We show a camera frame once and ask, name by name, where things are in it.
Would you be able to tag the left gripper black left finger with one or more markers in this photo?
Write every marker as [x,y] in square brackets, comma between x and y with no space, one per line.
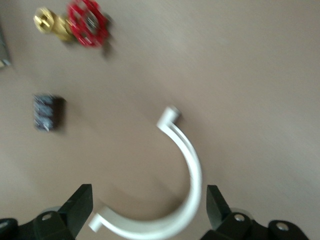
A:
[75,210]

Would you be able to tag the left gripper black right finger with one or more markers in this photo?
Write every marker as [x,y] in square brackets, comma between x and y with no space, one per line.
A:
[220,212]

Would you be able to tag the brass valve red handwheel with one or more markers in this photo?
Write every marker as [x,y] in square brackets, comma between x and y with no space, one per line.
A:
[45,21]

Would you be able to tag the metal mesh power supply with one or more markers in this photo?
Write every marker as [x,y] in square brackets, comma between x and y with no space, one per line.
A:
[3,45]

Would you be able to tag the small dark electrolytic capacitor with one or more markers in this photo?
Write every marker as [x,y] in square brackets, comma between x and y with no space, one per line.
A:
[50,112]

